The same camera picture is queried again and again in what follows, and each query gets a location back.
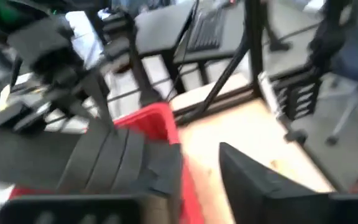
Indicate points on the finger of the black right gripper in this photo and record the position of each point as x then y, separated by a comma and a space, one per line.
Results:
20, 116
98, 96

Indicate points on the red plastic ribbed bin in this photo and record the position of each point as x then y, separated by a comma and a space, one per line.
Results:
154, 124

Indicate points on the black aluminium table frame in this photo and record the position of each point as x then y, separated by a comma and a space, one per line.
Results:
253, 46

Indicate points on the black slatted box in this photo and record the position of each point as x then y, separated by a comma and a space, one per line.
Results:
297, 96

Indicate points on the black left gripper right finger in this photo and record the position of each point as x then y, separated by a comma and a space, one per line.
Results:
275, 202

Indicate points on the blue seat office chair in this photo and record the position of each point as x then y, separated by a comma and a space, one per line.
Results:
353, 56

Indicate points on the black keyboard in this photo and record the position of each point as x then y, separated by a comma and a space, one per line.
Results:
207, 31

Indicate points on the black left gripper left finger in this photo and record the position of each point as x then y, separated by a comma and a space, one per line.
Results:
73, 211

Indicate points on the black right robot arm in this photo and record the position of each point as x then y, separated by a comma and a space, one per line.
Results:
138, 62

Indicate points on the grey desk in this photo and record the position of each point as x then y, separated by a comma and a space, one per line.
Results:
291, 56

